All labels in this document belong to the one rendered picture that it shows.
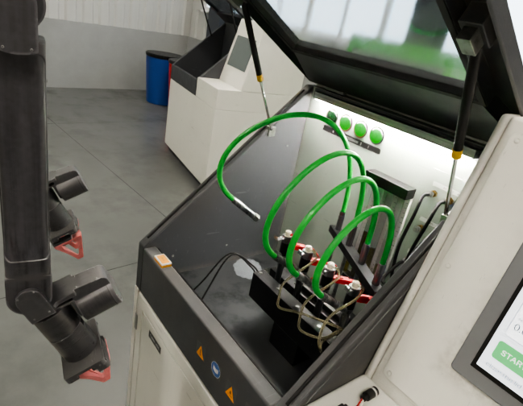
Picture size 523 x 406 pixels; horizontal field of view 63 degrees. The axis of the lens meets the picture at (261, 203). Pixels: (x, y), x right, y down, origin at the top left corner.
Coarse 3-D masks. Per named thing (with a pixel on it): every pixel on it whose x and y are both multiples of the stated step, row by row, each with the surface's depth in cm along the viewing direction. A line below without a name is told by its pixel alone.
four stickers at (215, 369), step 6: (198, 342) 103; (198, 348) 103; (204, 348) 101; (198, 354) 104; (204, 354) 101; (216, 366) 97; (216, 372) 97; (216, 378) 98; (228, 384) 94; (228, 390) 94; (234, 390) 92; (228, 396) 94; (234, 396) 92; (234, 402) 93; (246, 402) 89
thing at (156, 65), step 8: (152, 56) 648; (160, 56) 644; (168, 56) 647; (176, 56) 664; (152, 64) 653; (160, 64) 650; (168, 64) 652; (152, 72) 659; (160, 72) 656; (152, 80) 664; (160, 80) 661; (152, 88) 669; (160, 88) 667; (152, 96) 675; (160, 96) 673; (160, 104) 679
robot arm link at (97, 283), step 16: (80, 272) 67; (96, 272) 66; (32, 288) 59; (64, 288) 64; (80, 288) 64; (96, 288) 65; (112, 288) 66; (16, 304) 58; (32, 304) 59; (48, 304) 60; (80, 304) 64; (96, 304) 65; (112, 304) 67; (32, 320) 60
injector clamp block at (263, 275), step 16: (256, 272) 118; (272, 272) 121; (288, 272) 121; (256, 288) 118; (272, 288) 113; (288, 288) 116; (272, 304) 113; (288, 304) 108; (288, 320) 108; (304, 320) 103; (272, 336) 114; (288, 336) 109; (304, 336) 104; (336, 336) 100; (288, 352) 109; (304, 352) 110
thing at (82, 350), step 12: (84, 324) 68; (96, 324) 74; (72, 336) 66; (84, 336) 68; (96, 336) 72; (60, 348) 66; (72, 348) 67; (84, 348) 68; (96, 348) 70; (72, 360) 68; (84, 360) 68; (96, 360) 68; (72, 372) 67; (84, 372) 67
